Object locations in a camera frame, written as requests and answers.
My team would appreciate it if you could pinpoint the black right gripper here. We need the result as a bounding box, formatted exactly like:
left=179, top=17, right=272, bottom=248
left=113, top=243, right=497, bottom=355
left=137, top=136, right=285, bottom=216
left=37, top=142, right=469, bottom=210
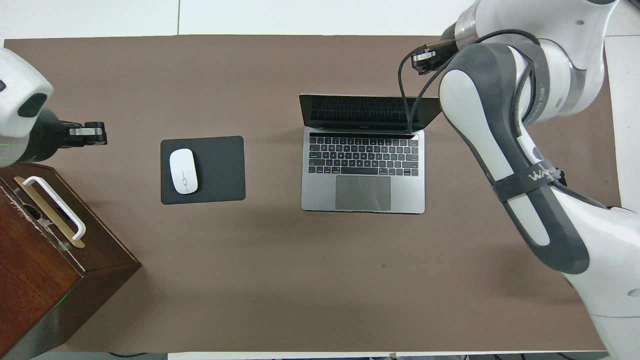
left=410, top=38, right=459, bottom=76

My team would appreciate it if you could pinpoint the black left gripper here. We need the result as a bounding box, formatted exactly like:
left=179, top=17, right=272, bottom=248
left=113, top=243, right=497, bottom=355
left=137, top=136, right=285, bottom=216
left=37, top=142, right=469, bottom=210
left=30, top=107, right=108, bottom=164

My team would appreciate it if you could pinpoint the silver grey laptop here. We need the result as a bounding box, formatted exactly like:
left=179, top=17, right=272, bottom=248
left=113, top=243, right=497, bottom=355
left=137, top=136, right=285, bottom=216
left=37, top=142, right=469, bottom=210
left=299, top=94, right=444, bottom=215

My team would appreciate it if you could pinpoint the white computer mouse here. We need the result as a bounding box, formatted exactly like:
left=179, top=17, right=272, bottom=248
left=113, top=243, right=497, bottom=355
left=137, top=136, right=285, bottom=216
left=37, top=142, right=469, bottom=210
left=169, top=148, right=199, bottom=195

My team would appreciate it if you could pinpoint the black mouse pad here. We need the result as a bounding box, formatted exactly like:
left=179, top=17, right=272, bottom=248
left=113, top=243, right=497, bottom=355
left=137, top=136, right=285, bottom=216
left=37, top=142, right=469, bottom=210
left=160, top=135, right=247, bottom=206

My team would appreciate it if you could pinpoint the dark brown wooden box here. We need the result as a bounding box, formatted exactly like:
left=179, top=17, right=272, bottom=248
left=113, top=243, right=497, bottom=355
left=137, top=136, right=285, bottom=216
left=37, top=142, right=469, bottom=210
left=0, top=162, right=143, bottom=360

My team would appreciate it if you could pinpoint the brown table mat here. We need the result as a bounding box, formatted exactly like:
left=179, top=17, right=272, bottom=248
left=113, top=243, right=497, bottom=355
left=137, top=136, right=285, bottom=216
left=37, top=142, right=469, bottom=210
left=0, top=34, right=622, bottom=354

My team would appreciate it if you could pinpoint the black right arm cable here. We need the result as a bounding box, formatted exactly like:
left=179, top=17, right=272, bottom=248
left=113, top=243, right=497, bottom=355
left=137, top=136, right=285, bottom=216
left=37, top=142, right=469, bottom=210
left=398, top=28, right=546, bottom=135

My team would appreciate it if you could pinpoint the white box handle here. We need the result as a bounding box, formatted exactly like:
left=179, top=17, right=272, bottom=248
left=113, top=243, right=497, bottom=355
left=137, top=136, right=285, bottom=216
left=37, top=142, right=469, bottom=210
left=22, top=175, right=87, bottom=242

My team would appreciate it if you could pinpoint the brass handle plate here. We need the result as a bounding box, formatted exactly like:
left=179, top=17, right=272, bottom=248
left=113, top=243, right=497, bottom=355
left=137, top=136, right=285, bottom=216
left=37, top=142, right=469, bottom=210
left=13, top=176, right=86, bottom=250

